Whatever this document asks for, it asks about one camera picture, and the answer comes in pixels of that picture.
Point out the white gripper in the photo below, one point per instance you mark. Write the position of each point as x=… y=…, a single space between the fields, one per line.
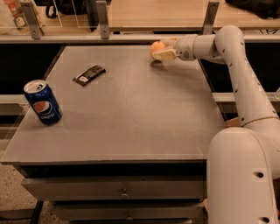
x=184 y=46

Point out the orange fruit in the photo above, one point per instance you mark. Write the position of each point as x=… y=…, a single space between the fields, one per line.
x=156 y=48

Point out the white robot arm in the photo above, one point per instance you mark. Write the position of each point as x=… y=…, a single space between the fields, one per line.
x=242 y=161

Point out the light wooden desk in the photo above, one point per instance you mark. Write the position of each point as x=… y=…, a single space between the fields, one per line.
x=151 y=15

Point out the black snack bar wrapper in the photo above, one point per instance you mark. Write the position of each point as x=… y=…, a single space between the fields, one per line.
x=89 y=75

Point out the brown cardboard box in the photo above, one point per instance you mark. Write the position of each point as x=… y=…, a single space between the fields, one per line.
x=234 y=122

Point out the dark bag top right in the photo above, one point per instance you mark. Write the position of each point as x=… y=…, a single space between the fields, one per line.
x=262 y=8

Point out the grey drawer cabinet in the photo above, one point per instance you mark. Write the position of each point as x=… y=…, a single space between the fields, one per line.
x=139 y=118

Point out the black bag on desk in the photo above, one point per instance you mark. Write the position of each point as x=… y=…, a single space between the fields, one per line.
x=66 y=7

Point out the upper drawer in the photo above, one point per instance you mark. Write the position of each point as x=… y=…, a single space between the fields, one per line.
x=116 y=188

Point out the drawer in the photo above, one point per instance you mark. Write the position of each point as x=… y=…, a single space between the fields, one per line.
x=116 y=188
x=128 y=211

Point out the blue Pepsi can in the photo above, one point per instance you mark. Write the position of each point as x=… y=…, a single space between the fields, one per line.
x=43 y=102

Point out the white plastic bag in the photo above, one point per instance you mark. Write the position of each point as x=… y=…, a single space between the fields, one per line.
x=12 y=18

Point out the lower drawer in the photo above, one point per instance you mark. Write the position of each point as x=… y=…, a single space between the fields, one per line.
x=128 y=211

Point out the grey metal bracket right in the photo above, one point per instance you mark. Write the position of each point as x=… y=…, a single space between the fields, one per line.
x=211 y=12

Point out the grey metal bracket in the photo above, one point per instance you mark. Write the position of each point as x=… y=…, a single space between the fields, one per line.
x=31 y=18
x=102 y=12
x=211 y=12

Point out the grey metal bracket middle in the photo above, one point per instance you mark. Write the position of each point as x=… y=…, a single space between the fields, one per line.
x=102 y=12

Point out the grey metal bracket left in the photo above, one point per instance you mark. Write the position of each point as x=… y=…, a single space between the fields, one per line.
x=31 y=18

